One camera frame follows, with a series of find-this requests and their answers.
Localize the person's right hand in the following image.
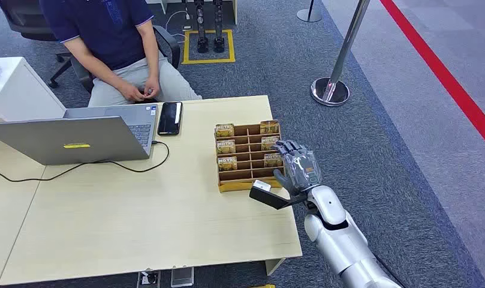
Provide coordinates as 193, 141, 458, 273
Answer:
118, 82, 147, 103

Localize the chrome stanchion base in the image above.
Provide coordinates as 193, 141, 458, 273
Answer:
296, 0, 323, 23

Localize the person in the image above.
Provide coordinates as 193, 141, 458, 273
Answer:
38, 0, 203, 108

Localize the black smartphone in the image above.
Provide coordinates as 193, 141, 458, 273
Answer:
157, 101, 184, 137

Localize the person's left hand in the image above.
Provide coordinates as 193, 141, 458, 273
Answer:
143, 77, 161, 100

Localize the black laptop cable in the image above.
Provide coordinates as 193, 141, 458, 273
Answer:
0, 140, 170, 183

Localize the black office chair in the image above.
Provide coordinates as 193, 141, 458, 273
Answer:
0, 0, 182, 94

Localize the grey laptop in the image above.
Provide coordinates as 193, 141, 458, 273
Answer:
0, 104, 159, 166

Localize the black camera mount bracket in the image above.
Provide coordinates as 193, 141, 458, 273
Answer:
249, 185, 308, 211

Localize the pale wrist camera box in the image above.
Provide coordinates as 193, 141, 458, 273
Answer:
252, 179, 272, 193

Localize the white cabinet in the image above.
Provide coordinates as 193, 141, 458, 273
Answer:
0, 56, 67, 122

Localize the grey floor device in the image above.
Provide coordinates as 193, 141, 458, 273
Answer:
170, 266, 195, 288

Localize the person's hand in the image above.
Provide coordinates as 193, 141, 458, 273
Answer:
143, 77, 161, 100
118, 82, 147, 103

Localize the floor power socket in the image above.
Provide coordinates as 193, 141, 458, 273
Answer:
137, 270, 161, 288

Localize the wooden card holder rack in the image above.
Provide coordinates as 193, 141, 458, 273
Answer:
214, 120, 287, 194

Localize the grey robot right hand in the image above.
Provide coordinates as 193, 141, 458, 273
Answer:
272, 140, 323, 196

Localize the hotel key card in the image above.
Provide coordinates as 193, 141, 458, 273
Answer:
217, 156, 238, 172
260, 120, 280, 135
216, 140, 236, 155
263, 154, 284, 168
261, 136, 281, 151
215, 123, 235, 139

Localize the white floor cable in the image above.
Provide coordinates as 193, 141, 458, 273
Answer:
164, 10, 192, 43

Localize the black robot leg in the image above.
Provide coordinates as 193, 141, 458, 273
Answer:
194, 0, 210, 54
212, 0, 226, 53

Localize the chrome stanchion post with base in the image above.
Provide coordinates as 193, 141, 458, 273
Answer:
310, 0, 372, 107

